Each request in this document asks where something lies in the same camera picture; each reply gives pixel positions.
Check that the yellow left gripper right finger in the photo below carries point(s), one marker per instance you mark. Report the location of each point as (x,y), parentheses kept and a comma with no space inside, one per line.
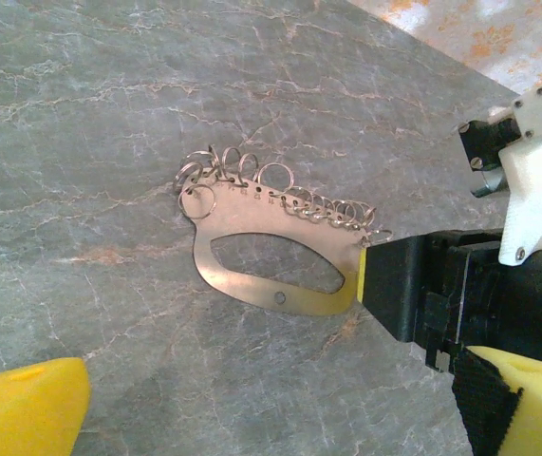
(541,413)

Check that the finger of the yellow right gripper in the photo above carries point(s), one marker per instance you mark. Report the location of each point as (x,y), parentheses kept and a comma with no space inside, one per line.
(389,285)

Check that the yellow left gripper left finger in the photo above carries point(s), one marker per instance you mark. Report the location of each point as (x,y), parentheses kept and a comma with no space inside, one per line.
(24,408)

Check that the right wrist camera on white mount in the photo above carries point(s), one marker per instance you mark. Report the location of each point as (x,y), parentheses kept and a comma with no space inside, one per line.
(531,190)

